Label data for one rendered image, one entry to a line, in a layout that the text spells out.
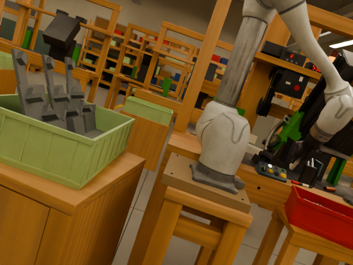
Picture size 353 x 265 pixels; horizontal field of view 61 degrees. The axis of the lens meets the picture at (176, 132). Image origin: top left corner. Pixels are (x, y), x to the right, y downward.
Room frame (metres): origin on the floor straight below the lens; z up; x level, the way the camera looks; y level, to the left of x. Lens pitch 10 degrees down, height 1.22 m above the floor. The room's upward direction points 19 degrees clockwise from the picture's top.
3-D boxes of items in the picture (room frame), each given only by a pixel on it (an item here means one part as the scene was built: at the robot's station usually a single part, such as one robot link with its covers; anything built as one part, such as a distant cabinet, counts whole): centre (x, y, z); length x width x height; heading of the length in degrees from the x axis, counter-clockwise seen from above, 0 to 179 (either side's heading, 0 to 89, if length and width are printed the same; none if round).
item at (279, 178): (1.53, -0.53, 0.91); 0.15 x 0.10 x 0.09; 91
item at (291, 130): (1.77, -0.65, 1.17); 0.13 x 0.12 x 0.20; 91
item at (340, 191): (1.84, -0.72, 0.89); 1.10 x 0.42 x 0.02; 91
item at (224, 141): (1.17, -0.20, 1.05); 0.18 x 0.16 x 0.22; 10
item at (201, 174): (1.16, -0.21, 0.91); 0.22 x 0.18 x 0.06; 95
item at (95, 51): (11.19, 2.72, 1.11); 3.01 x 0.54 x 2.23; 92
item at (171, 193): (1.16, -0.19, 0.83); 0.32 x 0.32 x 0.04; 89
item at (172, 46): (8.87, 0.25, 1.12); 3.01 x 0.54 x 2.24; 92
